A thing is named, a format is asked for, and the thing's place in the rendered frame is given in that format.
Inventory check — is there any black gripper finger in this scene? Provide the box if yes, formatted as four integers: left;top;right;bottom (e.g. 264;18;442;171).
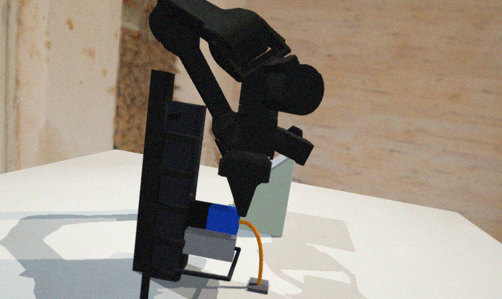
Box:
227;177;261;217

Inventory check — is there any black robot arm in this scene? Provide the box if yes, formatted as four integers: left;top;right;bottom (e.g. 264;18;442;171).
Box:
149;0;324;166

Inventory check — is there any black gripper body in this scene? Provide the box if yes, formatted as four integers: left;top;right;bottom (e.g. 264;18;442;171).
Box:
218;105;279;184

